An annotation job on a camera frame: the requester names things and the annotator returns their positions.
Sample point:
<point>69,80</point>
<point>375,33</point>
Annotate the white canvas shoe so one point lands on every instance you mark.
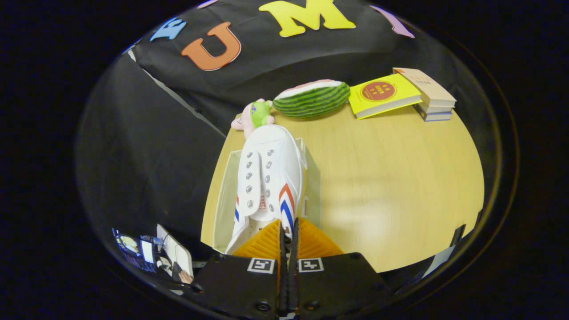
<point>280,151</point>

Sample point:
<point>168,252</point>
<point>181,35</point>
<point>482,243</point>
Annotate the grey-blue book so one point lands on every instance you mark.
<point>438,117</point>

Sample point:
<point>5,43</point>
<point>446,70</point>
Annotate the white flat panel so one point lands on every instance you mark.
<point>180,251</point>

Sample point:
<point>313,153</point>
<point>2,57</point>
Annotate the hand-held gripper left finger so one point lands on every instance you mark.
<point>282,284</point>

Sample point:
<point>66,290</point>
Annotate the black backdrop cloth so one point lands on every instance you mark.
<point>146,142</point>

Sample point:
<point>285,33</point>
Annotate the white paperback book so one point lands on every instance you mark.
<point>438,109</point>

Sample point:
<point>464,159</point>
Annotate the tan cover book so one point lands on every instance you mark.
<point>426,86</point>

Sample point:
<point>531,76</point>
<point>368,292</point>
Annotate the beige fabric storage box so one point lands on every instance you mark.
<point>222,209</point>

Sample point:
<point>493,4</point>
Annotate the yellow book with red circle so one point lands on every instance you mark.
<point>382,95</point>

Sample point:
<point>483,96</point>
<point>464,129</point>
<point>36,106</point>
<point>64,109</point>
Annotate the watermelon slice plush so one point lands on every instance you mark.
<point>311,102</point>

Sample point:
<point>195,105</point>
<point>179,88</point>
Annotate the blue printed carton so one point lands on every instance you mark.
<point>133,251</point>

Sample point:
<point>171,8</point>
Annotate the pink and green plush toy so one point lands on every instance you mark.
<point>260,113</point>

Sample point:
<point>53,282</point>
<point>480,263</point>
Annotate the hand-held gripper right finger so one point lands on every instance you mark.
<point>294,284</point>

